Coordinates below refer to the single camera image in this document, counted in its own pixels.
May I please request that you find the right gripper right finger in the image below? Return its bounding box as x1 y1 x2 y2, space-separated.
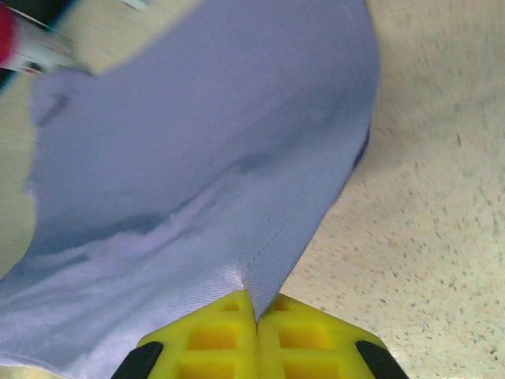
256 294 410 379

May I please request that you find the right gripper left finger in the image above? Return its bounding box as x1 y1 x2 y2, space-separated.
114 290 260 379

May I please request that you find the purple t-shirt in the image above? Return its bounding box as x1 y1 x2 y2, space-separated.
0 0 382 376

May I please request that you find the cup with pink lid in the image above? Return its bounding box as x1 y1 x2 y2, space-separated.
0 6 95 78

